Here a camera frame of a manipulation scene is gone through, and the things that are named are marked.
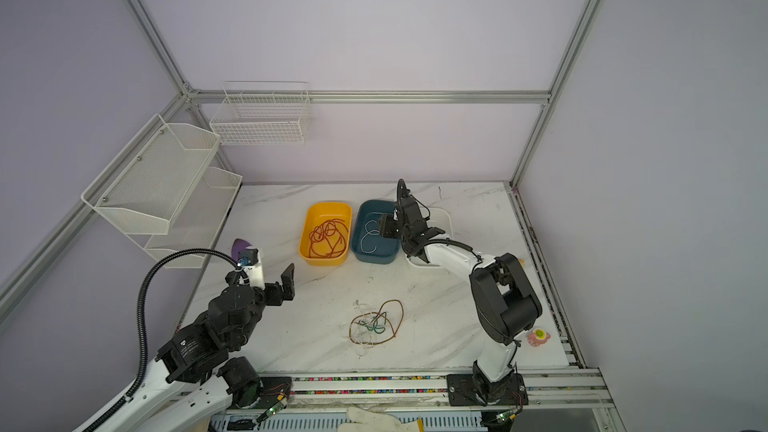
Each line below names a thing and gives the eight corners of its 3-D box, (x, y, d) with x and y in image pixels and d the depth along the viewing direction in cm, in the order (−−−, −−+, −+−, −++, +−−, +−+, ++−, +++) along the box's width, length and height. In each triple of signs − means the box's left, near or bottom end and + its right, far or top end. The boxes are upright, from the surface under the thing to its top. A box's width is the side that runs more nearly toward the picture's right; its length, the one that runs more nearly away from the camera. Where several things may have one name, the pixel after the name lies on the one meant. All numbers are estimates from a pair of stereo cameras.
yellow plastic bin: (298, 265, 99) (293, 255, 95) (311, 209, 115) (308, 198, 111) (349, 265, 99) (347, 256, 95) (355, 209, 116) (354, 199, 111)
